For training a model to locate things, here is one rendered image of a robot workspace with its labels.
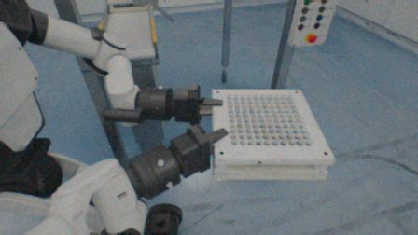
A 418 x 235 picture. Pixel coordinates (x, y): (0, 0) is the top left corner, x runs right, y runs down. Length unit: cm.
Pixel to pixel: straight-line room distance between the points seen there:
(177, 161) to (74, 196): 18
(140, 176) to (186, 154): 9
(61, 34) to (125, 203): 54
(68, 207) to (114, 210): 8
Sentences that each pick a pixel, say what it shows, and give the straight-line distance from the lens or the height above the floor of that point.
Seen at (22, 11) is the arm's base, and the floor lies 127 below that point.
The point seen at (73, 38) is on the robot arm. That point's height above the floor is 117.
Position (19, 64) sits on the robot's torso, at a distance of 69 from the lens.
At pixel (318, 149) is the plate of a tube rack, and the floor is 108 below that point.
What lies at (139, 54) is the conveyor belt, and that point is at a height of 92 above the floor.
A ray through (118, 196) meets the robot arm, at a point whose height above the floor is 109.
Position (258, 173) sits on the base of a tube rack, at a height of 103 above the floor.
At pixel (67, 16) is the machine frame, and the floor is 114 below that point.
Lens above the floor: 147
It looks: 41 degrees down
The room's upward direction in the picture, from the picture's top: straight up
